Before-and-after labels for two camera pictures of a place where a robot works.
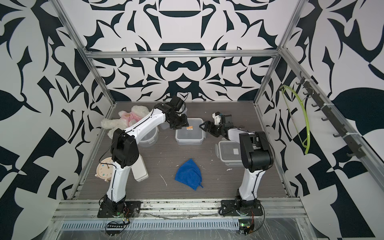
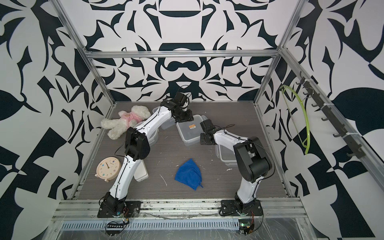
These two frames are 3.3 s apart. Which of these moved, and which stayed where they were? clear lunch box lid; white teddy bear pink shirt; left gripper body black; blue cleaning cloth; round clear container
Moved: left gripper body black
Stayed: white teddy bear pink shirt; clear lunch box lid; blue cleaning cloth; round clear container
